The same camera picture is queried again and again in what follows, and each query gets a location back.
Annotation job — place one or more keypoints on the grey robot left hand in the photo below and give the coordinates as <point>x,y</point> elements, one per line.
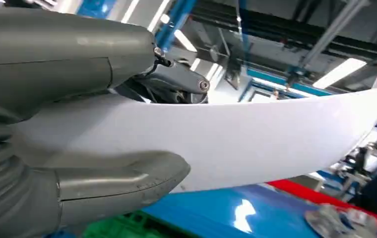
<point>50,56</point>

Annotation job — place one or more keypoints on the white parcel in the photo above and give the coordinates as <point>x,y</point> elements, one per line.
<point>241,141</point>

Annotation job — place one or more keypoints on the blue steel beam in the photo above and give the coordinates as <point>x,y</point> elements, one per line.
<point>175,23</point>

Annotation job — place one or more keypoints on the long ceiling light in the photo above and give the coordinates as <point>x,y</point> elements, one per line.
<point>184,40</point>
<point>339,73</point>

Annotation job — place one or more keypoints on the green plastic crate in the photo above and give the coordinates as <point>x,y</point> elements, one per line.
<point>122,228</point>

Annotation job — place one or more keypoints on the blue plastic panel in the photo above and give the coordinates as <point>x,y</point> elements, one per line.
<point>208,213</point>

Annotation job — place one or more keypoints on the grey steel ceiling beam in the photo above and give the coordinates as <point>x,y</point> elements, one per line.
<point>334,31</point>

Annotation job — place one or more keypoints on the red strip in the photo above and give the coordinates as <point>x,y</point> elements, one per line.
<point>310,195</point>

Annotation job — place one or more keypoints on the silver foil parcel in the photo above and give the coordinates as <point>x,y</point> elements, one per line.
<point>343,221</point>

